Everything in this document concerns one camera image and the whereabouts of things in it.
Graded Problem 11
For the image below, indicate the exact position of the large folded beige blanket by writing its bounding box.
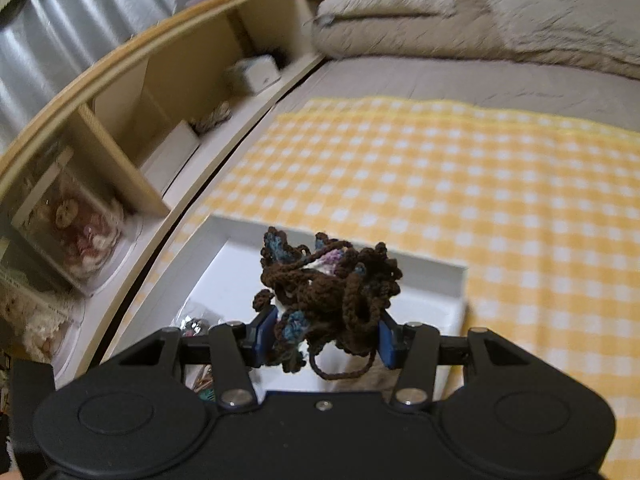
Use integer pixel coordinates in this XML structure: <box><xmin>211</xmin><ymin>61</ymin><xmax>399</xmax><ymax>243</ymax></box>
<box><xmin>486</xmin><ymin>0</ymin><xmax>639</xmax><ymax>64</ymax></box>

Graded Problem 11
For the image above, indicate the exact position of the brown crochet yarn bundle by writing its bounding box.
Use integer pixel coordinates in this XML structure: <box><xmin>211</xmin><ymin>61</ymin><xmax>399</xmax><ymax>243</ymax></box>
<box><xmin>253</xmin><ymin>226</ymin><xmax>402</xmax><ymax>382</ymax></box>

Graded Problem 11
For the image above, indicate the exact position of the white tissue box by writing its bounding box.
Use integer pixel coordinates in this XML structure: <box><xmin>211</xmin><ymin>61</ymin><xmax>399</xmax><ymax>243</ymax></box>
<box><xmin>226</xmin><ymin>55</ymin><xmax>281</xmax><ymax>96</ymax></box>

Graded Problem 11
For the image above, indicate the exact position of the teddy bear in clear case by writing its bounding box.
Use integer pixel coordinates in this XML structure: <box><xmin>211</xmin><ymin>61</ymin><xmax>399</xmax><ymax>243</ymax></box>
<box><xmin>9</xmin><ymin>145</ymin><xmax>141</xmax><ymax>296</ymax></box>

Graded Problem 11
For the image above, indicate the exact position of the grey curtain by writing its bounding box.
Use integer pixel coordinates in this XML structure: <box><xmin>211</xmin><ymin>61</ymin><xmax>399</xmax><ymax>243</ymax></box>
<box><xmin>1</xmin><ymin>0</ymin><xmax>189</xmax><ymax>148</ymax></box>

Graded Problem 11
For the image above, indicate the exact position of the wooden bedside shelf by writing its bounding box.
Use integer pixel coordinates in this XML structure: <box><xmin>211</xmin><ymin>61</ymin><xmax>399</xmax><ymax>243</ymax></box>
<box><xmin>1</xmin><ymin>0</ymin><xmax>322</xmax><ymax>386</ymax></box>

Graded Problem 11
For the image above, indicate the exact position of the yellow white checkered blanket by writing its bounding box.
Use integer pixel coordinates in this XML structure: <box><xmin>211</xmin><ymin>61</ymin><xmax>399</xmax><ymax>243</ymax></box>
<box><xmin>122</xmin><ymin>96</ymin><xmax>639</xmax><ymax>479</ymax></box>

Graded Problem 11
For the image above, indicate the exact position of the grey bed sheet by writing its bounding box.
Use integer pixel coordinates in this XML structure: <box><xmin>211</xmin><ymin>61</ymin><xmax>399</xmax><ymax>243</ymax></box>
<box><xmin>274</xmin><ymin>54</ymin><xmax>640</xmax><ymax>134</ymax></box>

